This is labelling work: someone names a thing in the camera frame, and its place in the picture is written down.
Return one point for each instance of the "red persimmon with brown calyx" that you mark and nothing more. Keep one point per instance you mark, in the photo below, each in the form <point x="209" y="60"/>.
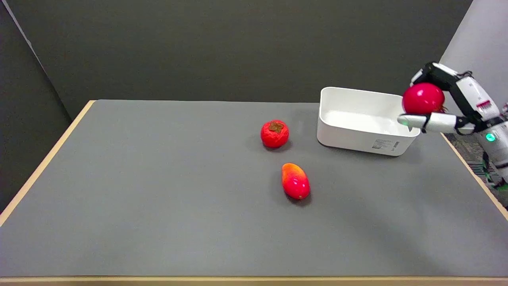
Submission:
<point x="274" y="134"/>

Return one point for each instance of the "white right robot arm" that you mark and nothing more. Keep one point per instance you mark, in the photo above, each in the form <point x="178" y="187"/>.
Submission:
<point x="498" y="147"/>

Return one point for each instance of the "white plastic box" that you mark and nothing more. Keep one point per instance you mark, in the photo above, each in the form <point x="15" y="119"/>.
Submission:
<point x="359" y="119"/>

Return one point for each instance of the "red pomegranate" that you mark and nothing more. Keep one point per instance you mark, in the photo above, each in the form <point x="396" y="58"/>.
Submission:
<point x="423" y="98"/>

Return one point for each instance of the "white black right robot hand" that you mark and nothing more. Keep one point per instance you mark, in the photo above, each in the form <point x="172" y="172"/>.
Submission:
<point x="470" y="95"/>

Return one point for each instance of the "red orange mango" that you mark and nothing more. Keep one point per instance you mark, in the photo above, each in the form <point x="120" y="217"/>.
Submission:
<point x="295" y="180"/>

